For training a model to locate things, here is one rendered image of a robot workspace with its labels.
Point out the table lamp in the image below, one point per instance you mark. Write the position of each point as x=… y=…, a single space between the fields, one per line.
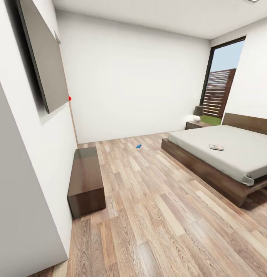
x=198 y=112

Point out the bed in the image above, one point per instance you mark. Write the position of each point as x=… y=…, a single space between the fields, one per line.
x=235 y=172

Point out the wall mounted tv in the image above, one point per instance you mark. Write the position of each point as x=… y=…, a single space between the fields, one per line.
x=46 y=56

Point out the nightstand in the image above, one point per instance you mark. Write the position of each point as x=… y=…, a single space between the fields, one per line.
x=193 y=125

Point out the bench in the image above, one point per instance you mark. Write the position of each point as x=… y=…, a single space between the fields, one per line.
x=86 y=190

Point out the fixed window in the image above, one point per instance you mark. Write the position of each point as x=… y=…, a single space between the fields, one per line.
x=220 y=73

